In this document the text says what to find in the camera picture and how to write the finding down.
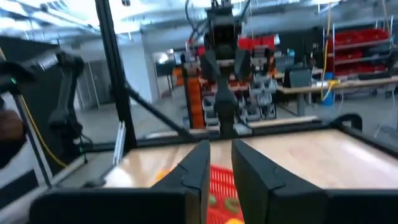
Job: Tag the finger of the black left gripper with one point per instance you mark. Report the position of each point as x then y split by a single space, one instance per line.
243 66
211 68

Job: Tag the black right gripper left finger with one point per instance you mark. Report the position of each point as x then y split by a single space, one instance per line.
196 174

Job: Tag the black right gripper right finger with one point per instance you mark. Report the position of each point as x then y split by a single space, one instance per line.
267 193

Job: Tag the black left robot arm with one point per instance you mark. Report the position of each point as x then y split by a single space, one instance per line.
226 102

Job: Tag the red plastic basket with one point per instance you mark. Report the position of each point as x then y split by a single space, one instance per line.
222 183

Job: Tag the red bins atop rack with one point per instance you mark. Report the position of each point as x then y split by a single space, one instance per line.
258 42

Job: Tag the orange parts shelf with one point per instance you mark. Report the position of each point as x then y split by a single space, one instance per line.
195 102

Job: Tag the grey parts bin rack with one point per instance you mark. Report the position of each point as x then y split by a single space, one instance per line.
264 99

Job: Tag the yellow plastic basket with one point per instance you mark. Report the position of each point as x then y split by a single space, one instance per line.
234 221

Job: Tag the black monitor on workbench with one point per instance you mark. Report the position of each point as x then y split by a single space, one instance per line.
298 77

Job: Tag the blue waste bin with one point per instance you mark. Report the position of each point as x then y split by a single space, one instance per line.
328 96

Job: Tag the long wooden workbench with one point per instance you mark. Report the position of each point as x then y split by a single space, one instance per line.
357 84

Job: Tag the shelf with red bins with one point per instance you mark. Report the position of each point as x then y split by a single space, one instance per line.
357 37

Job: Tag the black articulated stand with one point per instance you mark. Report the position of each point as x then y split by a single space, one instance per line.
66 93

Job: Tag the person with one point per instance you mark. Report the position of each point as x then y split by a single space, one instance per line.
11 127

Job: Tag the white frame bracket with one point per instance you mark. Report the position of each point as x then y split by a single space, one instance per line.
119 143

